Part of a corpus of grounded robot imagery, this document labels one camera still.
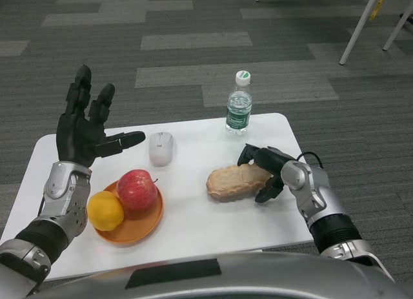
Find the orange round plate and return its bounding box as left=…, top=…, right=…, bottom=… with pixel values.
left=93, top=180, right=165, bottom=247

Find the white computer mouse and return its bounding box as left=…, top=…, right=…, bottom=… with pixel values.
left=148, top=132, right=174, bottom=167

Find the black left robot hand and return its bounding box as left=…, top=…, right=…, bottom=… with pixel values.
left=56, top=65, right=146, bottom=168

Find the red apple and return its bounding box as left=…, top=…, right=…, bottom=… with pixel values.
left=116, top=169, right=159, bottom=212

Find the ridged brown bread loaf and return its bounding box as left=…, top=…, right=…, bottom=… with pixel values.
left=206, top=161, right=274, bottom=203

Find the yellow tape strip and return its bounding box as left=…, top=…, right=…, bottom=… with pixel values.
left=370, top=0, right=390, bottom=21

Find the clear water bottle green label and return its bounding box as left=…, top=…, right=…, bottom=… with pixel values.
left=225, top=70, right=253, bottom=135

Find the yellow lemon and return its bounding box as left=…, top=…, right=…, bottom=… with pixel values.
left=86, top=191, right=125, bottom=232

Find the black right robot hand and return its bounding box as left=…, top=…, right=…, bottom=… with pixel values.
left=237, top=143, right=297, bottom=205

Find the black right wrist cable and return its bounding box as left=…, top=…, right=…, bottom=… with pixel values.
left=296, top=151, right=324, bottom=168

